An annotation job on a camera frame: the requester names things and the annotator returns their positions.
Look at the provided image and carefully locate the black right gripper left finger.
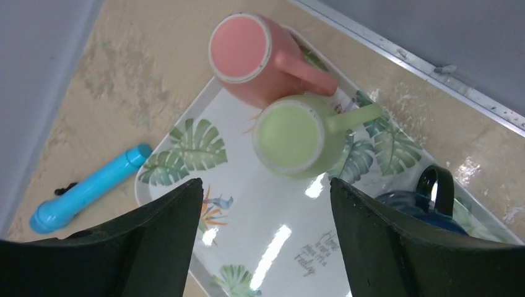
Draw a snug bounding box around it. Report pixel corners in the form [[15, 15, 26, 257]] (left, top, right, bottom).
[[1, 178, 204, 296]]

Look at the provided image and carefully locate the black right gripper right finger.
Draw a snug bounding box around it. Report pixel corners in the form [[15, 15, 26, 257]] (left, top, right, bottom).
[[330, 178, 524, 296]]

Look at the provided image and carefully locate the dark blue mug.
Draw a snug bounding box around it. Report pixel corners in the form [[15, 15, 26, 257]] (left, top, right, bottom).
[[375, 165, 467, 235]]

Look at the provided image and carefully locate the light green ceramic mug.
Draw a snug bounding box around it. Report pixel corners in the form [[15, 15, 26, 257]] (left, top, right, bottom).
[[252, 95, 382, 179]]

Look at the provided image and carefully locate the pink ceramic mug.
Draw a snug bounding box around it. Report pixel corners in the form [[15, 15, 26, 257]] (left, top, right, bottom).
[[208, 12, 337, 109]]

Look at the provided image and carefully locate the blue toy microphone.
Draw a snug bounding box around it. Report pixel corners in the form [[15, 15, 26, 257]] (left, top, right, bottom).
[[29, 144, 152, 234]]

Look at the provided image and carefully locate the white leaf-print tray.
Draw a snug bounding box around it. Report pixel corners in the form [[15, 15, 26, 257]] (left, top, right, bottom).
[[134, 24, 525, 297]]

